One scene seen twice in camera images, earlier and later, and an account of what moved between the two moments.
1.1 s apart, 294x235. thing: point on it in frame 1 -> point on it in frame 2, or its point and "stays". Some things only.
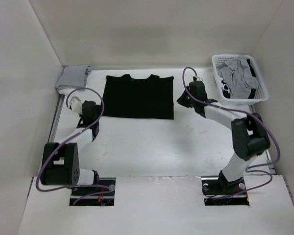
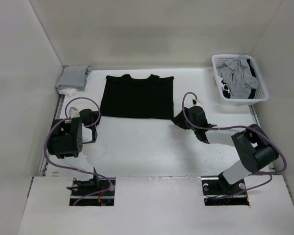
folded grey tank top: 73,77 stays
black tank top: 126,97 stays
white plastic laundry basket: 260,94 stays
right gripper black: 181,101 -> 179,121
